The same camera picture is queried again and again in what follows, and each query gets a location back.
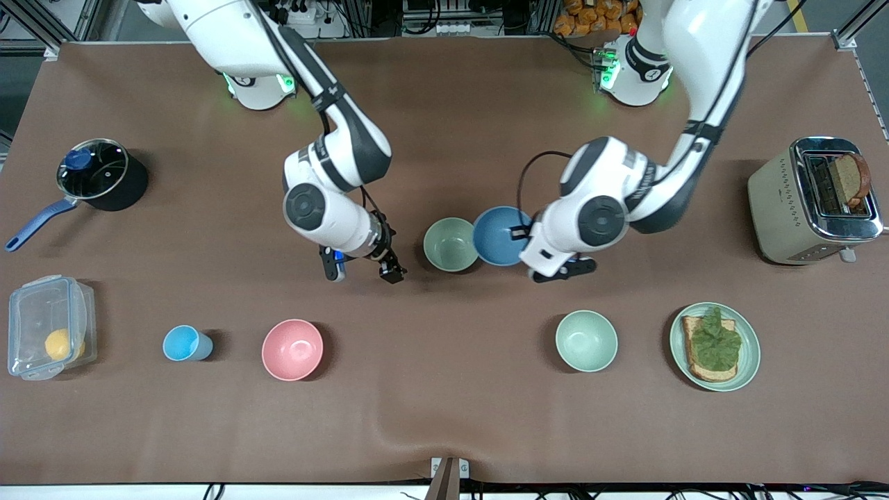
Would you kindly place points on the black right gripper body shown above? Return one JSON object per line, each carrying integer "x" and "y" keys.
{"x": 386, "y": 255}

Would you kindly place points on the blue bowl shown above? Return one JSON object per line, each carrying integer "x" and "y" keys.
{"x": 496, "y": 236}

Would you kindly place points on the sage green bowl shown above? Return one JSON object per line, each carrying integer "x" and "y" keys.
{"x": 450, "y": 244}

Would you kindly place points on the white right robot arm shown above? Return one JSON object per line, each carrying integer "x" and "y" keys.
{"x": 326, "y": 208}

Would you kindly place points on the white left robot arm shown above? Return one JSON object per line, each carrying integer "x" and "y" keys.
{"x": 611, "y": 187}

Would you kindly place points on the pink bowl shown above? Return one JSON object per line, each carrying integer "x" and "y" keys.
{"x": 292, "y": 349}

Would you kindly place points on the mint green bowl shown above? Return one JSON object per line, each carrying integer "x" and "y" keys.
{"x": 586, "y": 340}

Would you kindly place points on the white connector block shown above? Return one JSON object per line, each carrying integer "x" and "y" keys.
{"x": 451, "y": 29}

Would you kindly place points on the blue cup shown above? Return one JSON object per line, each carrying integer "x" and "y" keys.
{"x": 182, "y": 343}

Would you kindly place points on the green lettuce leaf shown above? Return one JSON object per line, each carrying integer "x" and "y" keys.
{"x": 717, "y": 344}

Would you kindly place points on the bag of orange snacks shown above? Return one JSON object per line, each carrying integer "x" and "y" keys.
{"x": 597, "y": 17}

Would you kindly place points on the toast slice under lettuce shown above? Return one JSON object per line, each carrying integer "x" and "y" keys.
{"x": 701, "y": 373}

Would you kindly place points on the white power strip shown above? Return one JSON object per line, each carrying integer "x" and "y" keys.
{"x": 295, "y": 12}

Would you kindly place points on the cream toaster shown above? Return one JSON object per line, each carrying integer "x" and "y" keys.
{"x": 778, "y": 215}

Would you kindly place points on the mint green plate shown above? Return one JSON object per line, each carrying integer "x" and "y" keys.
{"x": 750, "y": 354}

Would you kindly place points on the yellow lemon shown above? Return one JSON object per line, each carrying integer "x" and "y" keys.
{"x": 59, "y": 345}

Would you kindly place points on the brown bread slice in toaster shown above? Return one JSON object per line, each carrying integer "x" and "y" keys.
{"x": 853, "y": 177}

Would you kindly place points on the clear plastic lidded container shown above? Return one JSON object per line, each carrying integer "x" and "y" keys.
{"x": 35, "y": 312}

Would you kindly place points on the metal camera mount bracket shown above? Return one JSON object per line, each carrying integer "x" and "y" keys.
{"x": 449, "y": 476}

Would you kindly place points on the aluminium frame profile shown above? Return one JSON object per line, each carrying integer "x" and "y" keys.
{"x": 858, "y": 24}
{"x": 42, "y": 24}

